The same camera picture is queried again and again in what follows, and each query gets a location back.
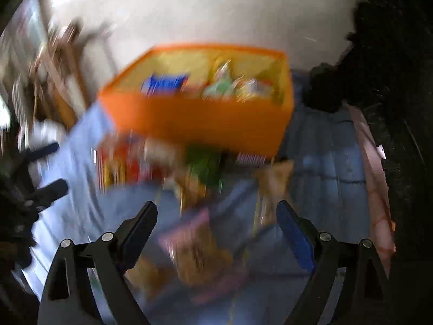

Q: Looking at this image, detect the rice cracker packet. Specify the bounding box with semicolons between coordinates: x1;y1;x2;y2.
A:
158;208;247;305

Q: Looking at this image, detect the carved brown wooden chair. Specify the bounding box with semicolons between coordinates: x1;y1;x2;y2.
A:
29;20;92;131

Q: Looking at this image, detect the red snack bag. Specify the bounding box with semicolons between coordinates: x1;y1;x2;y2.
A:
94;134;169;192

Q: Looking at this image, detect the orange snack packet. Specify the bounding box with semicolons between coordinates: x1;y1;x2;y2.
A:
172;170;207;213

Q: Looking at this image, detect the blue tablecloth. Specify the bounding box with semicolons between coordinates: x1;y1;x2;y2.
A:
24;103;369;324

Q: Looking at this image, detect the brown cereal bar packet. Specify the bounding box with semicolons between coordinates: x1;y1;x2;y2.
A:
253;160;294;227

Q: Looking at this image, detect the green snack packet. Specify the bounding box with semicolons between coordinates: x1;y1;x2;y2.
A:
186;146;222;189

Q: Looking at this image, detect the blue snack packet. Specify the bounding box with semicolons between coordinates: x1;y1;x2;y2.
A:
140;74;189;96

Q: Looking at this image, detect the dark chocolate bar packet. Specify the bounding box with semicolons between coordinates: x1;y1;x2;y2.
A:
235;153;274;167

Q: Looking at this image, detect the orange storage box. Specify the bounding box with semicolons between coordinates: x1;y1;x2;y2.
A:
98;43;294;158

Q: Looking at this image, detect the carved dark wooden furniture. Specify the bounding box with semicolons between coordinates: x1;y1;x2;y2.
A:
302;0;432;324

